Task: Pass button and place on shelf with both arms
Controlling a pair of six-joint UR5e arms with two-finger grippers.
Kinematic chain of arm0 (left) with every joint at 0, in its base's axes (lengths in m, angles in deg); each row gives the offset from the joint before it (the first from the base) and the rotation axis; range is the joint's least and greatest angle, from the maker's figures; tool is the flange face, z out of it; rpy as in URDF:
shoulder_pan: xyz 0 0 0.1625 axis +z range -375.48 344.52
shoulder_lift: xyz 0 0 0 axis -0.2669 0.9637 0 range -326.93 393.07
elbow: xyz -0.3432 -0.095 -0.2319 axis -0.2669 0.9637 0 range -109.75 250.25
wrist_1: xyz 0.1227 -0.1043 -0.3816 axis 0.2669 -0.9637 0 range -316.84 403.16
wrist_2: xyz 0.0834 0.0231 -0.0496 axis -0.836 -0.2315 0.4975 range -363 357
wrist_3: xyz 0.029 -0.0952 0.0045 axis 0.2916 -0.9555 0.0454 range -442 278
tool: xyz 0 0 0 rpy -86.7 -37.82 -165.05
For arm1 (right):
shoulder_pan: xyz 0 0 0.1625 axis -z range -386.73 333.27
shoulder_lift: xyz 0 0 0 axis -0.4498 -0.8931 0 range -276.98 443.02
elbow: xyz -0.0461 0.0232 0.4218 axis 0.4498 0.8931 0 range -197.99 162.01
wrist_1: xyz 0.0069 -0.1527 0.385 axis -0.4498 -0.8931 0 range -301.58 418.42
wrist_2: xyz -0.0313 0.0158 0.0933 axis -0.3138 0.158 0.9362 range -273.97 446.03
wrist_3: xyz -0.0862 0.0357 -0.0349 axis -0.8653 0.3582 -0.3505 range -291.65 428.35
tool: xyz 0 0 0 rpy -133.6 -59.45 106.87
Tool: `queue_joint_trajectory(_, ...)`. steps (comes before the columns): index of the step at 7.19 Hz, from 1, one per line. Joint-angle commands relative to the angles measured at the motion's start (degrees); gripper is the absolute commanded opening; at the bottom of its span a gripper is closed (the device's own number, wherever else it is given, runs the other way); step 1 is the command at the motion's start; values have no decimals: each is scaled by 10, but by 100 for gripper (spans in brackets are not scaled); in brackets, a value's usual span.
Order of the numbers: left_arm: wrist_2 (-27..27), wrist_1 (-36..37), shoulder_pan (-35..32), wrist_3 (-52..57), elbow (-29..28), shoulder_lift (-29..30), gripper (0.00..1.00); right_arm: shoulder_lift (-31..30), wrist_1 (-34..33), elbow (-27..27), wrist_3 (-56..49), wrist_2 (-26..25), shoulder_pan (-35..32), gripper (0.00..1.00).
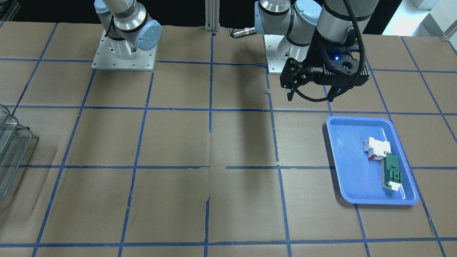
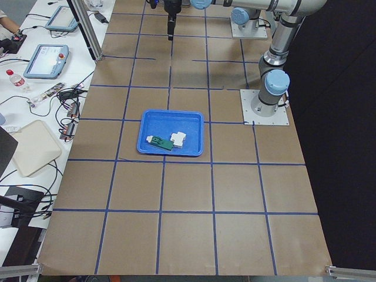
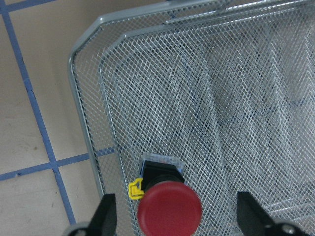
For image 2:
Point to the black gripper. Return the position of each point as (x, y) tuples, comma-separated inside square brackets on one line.
[(173, 6)]

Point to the black power adapter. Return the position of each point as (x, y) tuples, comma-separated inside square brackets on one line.
[(101, 18)]

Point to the far teach pendant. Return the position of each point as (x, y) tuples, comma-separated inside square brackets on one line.
[(62, 20)]

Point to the teach pendant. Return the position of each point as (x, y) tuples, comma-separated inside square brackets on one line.
[(62, 20), (47, 61)]

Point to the blue plastic tray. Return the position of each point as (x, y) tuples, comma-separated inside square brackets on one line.
[(163, 123)]

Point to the white circuit breaker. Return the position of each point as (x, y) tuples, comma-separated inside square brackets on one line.
[(178, 139)]

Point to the green white terminal block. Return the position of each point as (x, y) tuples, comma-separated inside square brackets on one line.
[(160, 143)]

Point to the near teach pendant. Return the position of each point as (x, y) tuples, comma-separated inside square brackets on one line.
[(47, 61)]

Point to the clear plastic water bottle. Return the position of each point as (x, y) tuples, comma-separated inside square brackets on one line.
[(18, 81)]

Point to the beige plastic tray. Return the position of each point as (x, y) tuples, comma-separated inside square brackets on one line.
[(36, 147)]

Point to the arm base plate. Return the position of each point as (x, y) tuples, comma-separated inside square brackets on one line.
[(252, 29), (257, 113)]

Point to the aluminium frame post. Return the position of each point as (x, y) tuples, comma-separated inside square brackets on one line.
[(82, 19)]

